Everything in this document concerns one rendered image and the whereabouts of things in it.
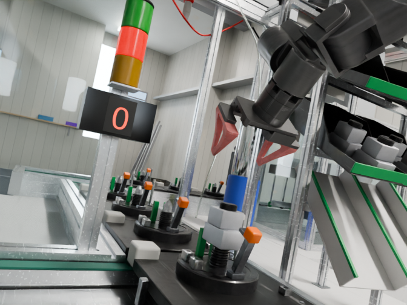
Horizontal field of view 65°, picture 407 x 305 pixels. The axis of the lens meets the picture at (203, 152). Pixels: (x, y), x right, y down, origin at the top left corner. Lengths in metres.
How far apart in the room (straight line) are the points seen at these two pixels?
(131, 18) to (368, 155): 0.51
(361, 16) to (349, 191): 0.46
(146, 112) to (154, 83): 9.04
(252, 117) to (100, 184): 0.30
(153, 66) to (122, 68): 9.11
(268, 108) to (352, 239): 0.37
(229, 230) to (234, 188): 0.95
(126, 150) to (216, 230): 8.77
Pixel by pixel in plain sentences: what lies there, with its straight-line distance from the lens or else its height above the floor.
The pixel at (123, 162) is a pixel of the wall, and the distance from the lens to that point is 9.27.
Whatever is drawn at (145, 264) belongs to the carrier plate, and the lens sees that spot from 0.57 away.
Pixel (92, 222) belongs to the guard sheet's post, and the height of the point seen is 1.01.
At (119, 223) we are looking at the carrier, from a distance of 0.84.
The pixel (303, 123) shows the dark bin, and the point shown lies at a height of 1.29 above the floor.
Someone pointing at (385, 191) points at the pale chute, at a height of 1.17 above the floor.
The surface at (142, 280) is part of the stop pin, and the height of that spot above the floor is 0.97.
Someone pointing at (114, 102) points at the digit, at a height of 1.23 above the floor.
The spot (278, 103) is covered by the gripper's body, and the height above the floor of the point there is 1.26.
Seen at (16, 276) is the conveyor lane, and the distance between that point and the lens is 0.59.
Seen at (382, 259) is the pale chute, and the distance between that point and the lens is 0.75.
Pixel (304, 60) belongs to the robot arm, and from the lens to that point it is 0.47.
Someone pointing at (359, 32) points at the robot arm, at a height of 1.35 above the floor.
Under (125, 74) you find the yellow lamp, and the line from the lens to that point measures 0.57.
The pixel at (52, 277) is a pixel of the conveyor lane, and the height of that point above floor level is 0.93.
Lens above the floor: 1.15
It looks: 2 degrees up
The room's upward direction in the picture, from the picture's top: 11 degrees clockwise
